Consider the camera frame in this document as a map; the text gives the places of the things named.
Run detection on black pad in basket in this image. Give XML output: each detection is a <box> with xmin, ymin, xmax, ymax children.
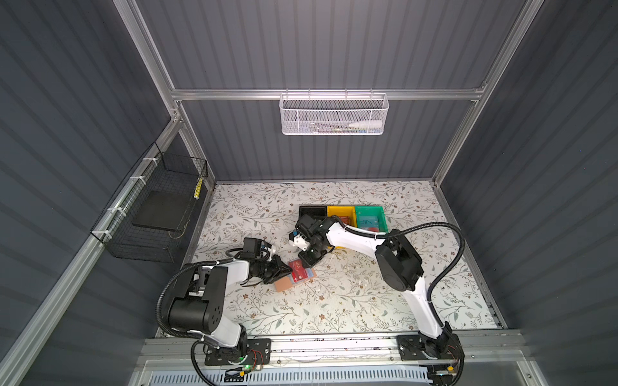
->
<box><xmin>132</xmin><ymin>191</ymin><xmax>190</xmax><ymax>232</ymax></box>

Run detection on green plastic bin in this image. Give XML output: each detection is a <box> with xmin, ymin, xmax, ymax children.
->
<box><xmin>355</xmin><ymin>206</ymin><xmax>389</xmax><ymax>233</ymax></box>

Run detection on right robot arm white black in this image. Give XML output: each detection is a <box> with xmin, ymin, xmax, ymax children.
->
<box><xmin>289</xmin><ymin>215</ymin><xmax>444</xmax><ymax>339</ymax></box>

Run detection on white wire basket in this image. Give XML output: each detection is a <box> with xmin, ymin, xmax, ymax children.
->
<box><xmin>278</xmin><ymin>92</ymin><xmax>389</xmax><ymax>136</ymax></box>

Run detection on right black corrugated cable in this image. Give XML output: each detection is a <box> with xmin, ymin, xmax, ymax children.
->
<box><xmin>356</xmin><ymin>220</ymin><xmax>467</xmax><ymax>329</ymax></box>

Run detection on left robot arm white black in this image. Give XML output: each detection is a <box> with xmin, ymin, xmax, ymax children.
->
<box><xmin>155</xmin><ymin>255</ymin><xmax>292</xmax><ymax>356</ymax></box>

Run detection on black wire basket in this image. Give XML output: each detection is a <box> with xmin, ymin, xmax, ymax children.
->
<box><xmin>91</xmin><ymin>145</ymin><xmax>209</xmax><ymax>263</ymax></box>

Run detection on red VIP card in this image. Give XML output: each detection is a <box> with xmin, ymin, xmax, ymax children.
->
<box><xmin>288</xmin><ymin>259</ymin><xmax>315</xmax><ymax>285</ymax></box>

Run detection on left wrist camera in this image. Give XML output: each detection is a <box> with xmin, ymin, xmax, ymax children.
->
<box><xmin>239</xmin><ymin>237</ymin><xmax>273</xmax><ymax>261</ymax></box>

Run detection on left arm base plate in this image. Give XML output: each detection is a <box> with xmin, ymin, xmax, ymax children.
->
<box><xmin>203</xmin><ymin>339</ymin><xmax>272</xmax><ymax>366</ymax></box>

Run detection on black plastic bin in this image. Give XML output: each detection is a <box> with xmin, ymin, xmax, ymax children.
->
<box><xmin>297</xmin><ymin>205</ymin><xmax>328</xmax><ymax>227</ymax></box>

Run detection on white marker in basket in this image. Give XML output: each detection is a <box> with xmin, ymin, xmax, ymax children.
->
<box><xmin>348</xmin><ymin>120</ymin><xmax>384</xmax><ymax>131</ymax></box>

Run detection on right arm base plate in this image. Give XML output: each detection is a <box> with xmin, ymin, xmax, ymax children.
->
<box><xmin>396</xmin><ymin>331</ymin><xmax>465</xmax><ymax>363</ymax></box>

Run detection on yellow plastic bin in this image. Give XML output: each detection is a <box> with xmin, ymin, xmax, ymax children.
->
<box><xmin>325</xmin><ymin>206</ymin><xmax>360</xmax><ymax>250</ymax></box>

